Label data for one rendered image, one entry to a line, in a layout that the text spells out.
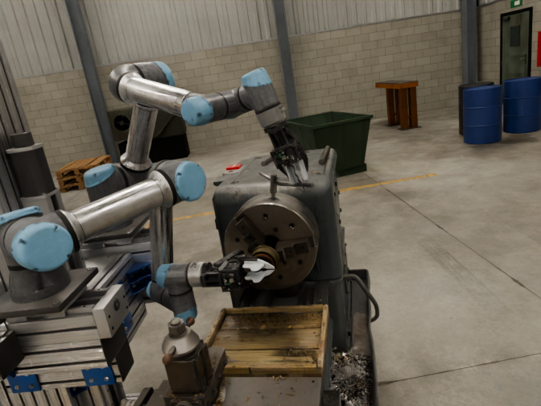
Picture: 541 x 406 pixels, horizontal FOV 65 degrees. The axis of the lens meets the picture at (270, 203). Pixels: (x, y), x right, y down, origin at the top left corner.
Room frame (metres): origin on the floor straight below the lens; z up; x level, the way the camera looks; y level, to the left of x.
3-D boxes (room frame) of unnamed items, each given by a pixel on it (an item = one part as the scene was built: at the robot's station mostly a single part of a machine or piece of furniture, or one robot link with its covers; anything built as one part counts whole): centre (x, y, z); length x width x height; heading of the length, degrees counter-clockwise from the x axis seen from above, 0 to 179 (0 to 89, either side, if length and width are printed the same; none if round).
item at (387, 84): (9.96, -3.26, 0.50); 1.61 x 0.44 x 1.00; 3
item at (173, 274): (1.20, 0.32, 1.08); 0.11 x 0.08 x 0.09; 76
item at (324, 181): (1.75, -0.06, 1.06); 0.59 x 0.48 x 0.39; 167
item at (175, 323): (0.77, 0.23, 1.17); 0.04 x 0.04 x 0.03
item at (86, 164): (8.84, 3.70, 0.22); 1.25 x 0.86 x 0.44; 6
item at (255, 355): (1.09, 0.08, 0.89); 0.36 x 0.30 x 0.04; 77
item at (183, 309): (1.22, 0.33, 0.98); 0.11 x 0.08 x 0.11; 42
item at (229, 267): (1.16, 0.17, 1.08); 0.12 x 0.09 x 0.08; 76
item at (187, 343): (0.77, 0.23, 1.13); 0.08 x 0.08 x 0.03
